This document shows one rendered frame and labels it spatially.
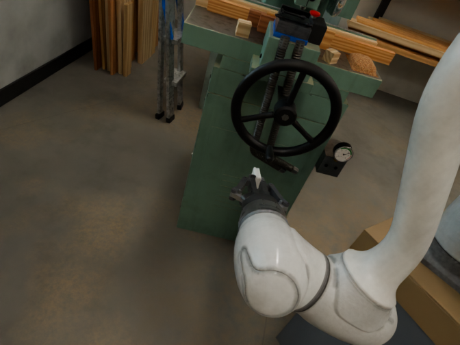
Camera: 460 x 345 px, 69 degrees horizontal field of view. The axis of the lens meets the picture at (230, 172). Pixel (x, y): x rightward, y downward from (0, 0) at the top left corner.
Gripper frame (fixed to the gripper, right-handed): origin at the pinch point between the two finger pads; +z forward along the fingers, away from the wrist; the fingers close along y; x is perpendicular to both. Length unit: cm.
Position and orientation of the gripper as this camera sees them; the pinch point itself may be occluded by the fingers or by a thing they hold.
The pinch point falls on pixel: (255, 178)
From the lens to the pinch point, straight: 81.8
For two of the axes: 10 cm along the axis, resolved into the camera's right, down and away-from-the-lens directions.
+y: -9.6, -2.6, -0.8
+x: -2.7, 9.0, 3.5
